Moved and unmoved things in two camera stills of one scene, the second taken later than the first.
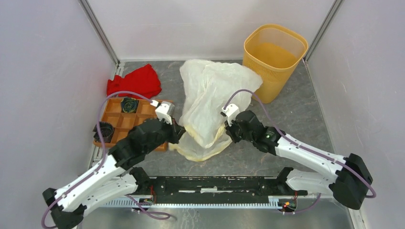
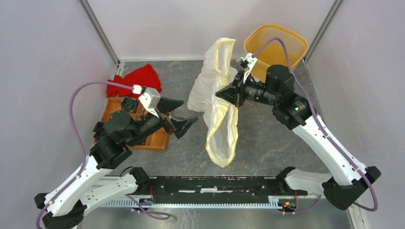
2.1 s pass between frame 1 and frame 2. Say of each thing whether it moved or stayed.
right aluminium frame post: stayed
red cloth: stayed
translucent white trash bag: moved
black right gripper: moved
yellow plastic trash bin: stayed
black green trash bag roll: stayed
